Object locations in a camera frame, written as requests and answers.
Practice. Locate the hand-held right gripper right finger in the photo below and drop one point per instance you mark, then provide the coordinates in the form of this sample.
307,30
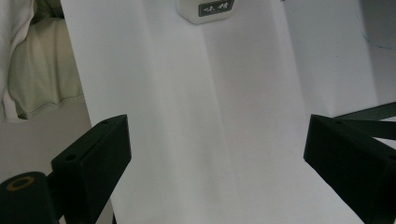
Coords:
351,168

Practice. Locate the white box with dark label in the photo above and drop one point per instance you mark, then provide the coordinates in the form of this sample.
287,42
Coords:
204,11

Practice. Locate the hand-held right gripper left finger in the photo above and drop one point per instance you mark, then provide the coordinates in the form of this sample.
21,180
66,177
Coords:
90,168

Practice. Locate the white cloth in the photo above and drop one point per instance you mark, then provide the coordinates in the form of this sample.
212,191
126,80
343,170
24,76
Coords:
11,46

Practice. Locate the pale green cloth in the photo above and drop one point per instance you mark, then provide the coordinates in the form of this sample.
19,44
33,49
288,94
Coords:
43,68

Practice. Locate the black metal stand leg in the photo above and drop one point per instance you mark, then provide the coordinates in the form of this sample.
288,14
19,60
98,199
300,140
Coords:
373,123

